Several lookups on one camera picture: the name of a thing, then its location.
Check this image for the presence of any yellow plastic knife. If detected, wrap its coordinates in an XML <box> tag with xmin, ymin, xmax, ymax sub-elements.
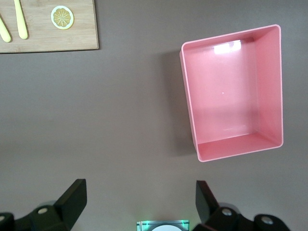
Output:
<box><xmin>0</xmin><ymin>14</ymin><xmax>12</xmax><ymax>43</ymax></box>

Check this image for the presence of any yellow plastic fork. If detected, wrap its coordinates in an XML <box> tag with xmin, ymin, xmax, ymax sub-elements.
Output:
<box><xmin>13</xmin><ymin>0</ymin><xmax>29</xmax><ymax>40</ymax></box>

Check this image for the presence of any wooden cutting board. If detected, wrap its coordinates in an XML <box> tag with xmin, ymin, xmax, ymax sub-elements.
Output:
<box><xmin>0</xmin><ymin>0</ymin><xmax>100</xmax><ymax>54</ymax></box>

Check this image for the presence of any pink plastic box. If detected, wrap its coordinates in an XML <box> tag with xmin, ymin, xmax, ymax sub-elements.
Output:
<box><xmin>179</xmin><ymin>24</ymin><xmax>284</xmax><ymax>163</ymax></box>

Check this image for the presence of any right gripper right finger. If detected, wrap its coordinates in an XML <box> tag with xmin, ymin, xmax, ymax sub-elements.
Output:
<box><xmin>193</xmin><ymin>180</ymin><xmax>289</xmax><ymax>231</ymax></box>

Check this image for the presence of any lemon slice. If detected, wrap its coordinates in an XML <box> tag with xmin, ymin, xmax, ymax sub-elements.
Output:
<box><xmin>51</xmin><ymin>5</ymin><xmax>75</xmax><ymax>30</ymax></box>

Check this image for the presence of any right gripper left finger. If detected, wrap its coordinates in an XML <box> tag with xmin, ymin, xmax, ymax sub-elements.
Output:
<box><xmin>0</xmin><ymin>179</ymin><xmax>87</xmax><ymax>231</ymax></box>

